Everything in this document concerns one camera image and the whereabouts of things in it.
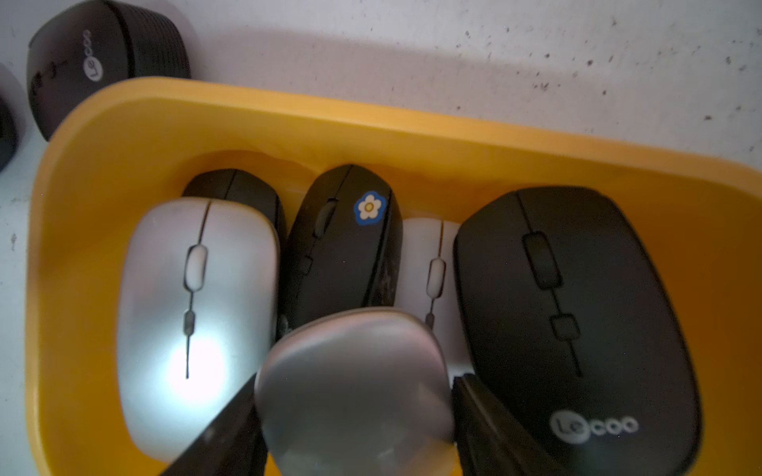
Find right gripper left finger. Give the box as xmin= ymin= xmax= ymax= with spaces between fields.
xmin=162 ymin=374 xmax=268 ymax=476

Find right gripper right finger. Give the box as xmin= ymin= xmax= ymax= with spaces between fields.
xmin=452 ymin=374 xmax=566 ymax=476

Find silver mouse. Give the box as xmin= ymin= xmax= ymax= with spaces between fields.
xmin=116 ymin=198 xmax=280 ymax=463
xmin=255 ymin=307 xmax=456 ymax=475

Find silver mouse front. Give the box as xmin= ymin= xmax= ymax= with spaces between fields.
xmin=116 ymin=198 xmax=280 ymax=463

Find white mouse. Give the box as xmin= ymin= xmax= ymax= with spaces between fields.
xmin=395 ymin=218 xmax=473 ymax=379

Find black flower sticker mouse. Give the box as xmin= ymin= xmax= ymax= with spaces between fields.
xmin=276 ymin=165 xmax=403 ymax=338

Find black slim mouse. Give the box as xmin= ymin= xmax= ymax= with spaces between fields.
xmin=182 ymin=169 xmax=287 ymax=247

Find black Lecoo mouse front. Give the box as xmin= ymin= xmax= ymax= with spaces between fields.
xmin=27 ymin=1 xmax=191 ymax=140

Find yellow storage box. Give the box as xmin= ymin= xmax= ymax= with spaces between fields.
xmin=26 ymin=79 xmax=761 ymax=475

